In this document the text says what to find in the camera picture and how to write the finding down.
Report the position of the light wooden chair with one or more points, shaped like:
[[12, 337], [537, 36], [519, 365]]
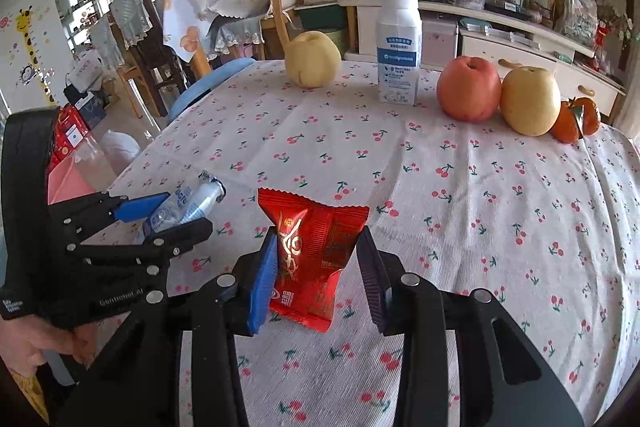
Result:
[[277, 7]]

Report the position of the white orange print cloth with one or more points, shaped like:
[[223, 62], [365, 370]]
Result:
[[187, 27]]

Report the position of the cherry print tablecloth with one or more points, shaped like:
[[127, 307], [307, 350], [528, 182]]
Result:
[[450, 217]]

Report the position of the person's left hand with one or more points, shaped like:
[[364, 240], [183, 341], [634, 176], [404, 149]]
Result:
[[40, 344]]

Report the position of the person's left forearm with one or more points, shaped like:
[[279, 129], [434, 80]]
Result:
[[32, 394]]

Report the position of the giraffe wall sticker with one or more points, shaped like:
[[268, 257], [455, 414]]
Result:
[[30, 52]]

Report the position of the dark wooden chair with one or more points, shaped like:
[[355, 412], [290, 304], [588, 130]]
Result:
[[145, 52]]

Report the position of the red apple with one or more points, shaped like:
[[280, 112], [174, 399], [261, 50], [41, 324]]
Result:
[[467, 89]]

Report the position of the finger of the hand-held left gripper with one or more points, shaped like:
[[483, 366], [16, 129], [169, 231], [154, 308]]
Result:
[[190, 232], [140, 208]]

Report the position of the white plastic bag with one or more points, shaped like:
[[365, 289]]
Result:
[[120, 147]]

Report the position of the golden yellow pear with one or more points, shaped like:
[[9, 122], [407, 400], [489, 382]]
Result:
[[531, 99]]

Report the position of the white plastic bottle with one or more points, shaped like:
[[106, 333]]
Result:
[[398, 47]]

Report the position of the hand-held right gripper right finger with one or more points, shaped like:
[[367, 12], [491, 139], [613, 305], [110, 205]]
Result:
[[370, 277]]

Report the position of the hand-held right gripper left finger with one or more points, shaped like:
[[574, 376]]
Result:
[[262, 282]]

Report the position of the red box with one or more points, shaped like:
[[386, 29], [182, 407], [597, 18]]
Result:
[[70, 132]]

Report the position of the pale round pear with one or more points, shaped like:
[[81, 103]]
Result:
[[312, 59]]

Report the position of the orange tangerine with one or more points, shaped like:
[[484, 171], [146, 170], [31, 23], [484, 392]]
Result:
[[575, 122]]

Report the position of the bright red snack packet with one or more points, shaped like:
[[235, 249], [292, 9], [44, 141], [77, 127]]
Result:
[[315, 242]]

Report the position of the white tv cabinet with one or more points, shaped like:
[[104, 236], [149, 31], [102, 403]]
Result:
[[500, 44]]

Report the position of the pink bin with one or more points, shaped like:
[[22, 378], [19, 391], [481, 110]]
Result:
[[65, 182]]

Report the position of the light blue chair back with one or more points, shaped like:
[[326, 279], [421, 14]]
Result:
[[210, 82]]

